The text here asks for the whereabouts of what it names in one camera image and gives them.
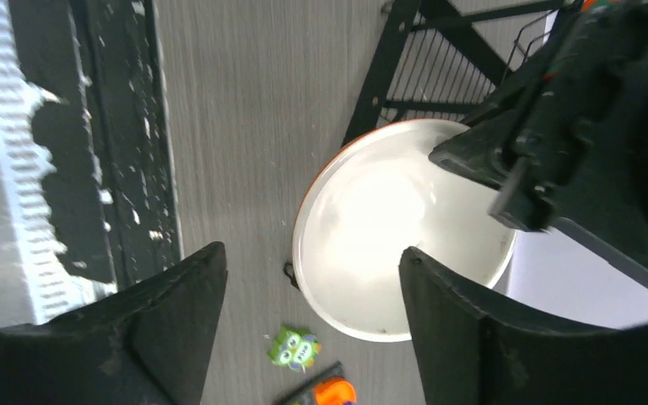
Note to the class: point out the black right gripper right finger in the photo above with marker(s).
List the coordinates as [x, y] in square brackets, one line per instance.
[474, 345]

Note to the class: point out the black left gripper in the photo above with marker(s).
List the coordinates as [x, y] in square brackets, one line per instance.
[574, 156]

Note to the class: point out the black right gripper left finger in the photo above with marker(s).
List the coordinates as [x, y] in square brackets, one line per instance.
[148, 344]

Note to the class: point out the orange curved block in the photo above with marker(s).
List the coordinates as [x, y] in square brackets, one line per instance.
[335, 391]

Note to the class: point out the green owl toy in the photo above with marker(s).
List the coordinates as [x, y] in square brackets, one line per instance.
[294, 348]

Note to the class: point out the grey building block plate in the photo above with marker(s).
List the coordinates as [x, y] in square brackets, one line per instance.
[305, 393]

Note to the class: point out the black wire dish rack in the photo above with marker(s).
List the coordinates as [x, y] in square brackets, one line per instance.
[440, 59]

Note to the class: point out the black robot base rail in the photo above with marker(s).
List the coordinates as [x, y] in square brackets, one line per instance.
[111, 192]

